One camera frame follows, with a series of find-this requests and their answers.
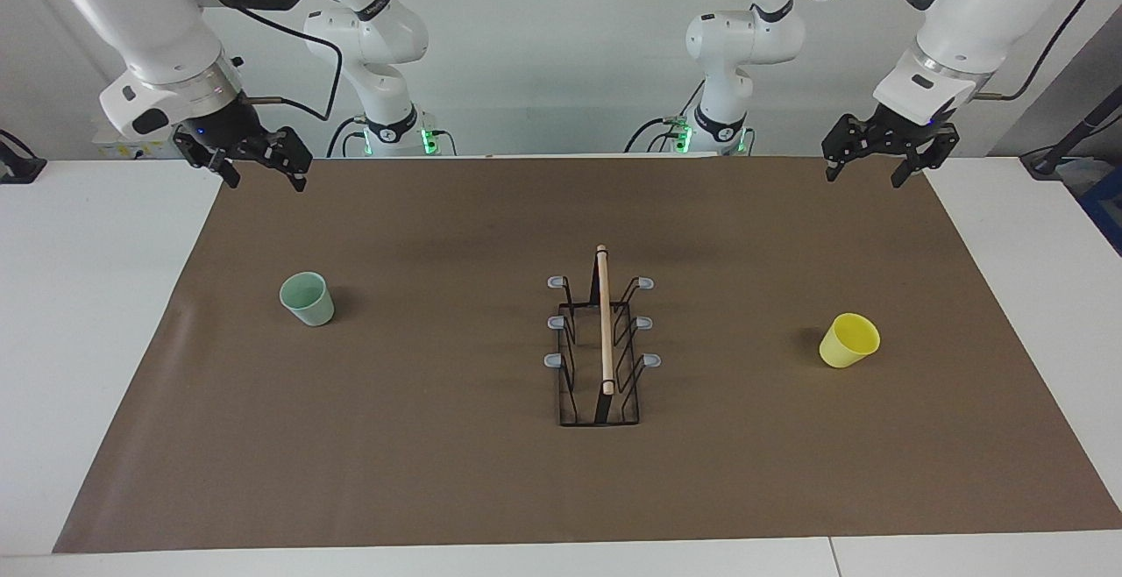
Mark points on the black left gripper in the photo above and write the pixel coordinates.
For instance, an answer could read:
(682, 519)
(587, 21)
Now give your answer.
(903, 134)

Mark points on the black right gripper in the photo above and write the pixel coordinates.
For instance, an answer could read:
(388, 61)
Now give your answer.
(230, 125)

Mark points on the pale green plastic cup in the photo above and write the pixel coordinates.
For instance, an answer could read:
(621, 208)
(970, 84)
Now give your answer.
(308, 305)

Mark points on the yellow plastic cup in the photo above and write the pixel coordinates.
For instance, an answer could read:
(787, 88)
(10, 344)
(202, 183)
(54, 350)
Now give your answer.
(846, 345)

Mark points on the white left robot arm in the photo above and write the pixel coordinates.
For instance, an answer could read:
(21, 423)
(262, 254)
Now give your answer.
(982, 16)

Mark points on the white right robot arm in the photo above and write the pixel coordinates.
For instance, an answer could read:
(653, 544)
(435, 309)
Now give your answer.
(131, 16)

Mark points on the white power strip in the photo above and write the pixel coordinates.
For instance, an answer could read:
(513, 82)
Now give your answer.
(118, 149)

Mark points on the black angled stand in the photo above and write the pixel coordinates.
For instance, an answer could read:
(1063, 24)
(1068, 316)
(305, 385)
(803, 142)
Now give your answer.
(1047, 160)

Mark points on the blue box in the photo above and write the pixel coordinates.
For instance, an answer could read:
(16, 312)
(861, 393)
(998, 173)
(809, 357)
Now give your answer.
(1106, 204)

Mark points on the small black table clamp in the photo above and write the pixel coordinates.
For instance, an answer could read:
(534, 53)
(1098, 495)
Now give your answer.
(17, 165)

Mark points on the brown table mat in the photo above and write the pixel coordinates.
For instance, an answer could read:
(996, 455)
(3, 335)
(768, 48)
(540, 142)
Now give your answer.
(526, 489)

